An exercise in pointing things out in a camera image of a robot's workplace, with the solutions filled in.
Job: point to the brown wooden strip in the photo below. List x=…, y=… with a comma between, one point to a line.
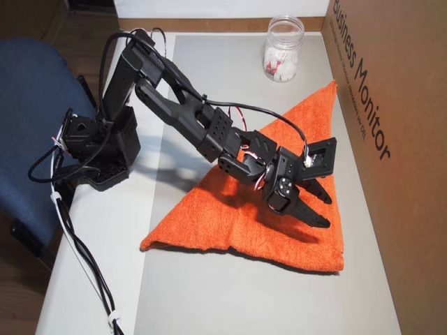
x=209, y=24

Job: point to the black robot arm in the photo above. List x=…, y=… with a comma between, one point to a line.
x=174, y=108

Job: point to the brown Business Monitor cardboard box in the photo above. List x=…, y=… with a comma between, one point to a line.
x=401, y=174

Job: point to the orange terry towel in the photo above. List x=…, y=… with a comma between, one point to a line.
x=216, y=227

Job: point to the grey table mat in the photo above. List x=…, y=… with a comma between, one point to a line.
x=244, y=303

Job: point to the red white eraser packet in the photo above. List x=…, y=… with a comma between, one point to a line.
x=273, y=66

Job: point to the white eraser cubes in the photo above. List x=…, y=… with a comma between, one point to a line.
x=288, y=68

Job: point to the blue office chair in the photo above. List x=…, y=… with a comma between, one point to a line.
x=31, y=104

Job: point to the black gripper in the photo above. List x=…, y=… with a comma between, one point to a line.
x=283, y=192

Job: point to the clear plastic jar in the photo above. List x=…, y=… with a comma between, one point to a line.
x=283, y=42

